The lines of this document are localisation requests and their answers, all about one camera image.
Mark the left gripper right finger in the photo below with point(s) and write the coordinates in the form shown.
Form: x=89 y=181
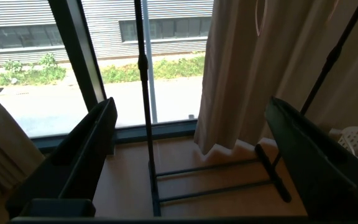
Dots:
x=328 y=193

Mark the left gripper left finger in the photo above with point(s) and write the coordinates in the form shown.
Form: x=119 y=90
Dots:
x=45 y=186

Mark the black clothes rack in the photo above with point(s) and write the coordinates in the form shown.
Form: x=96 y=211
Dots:
x=146 y=102

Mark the beige curtain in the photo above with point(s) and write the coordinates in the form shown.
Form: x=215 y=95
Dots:
x=238 y=77
x=2 y=140

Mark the window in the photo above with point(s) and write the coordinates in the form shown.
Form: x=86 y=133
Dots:
x=82 y=62

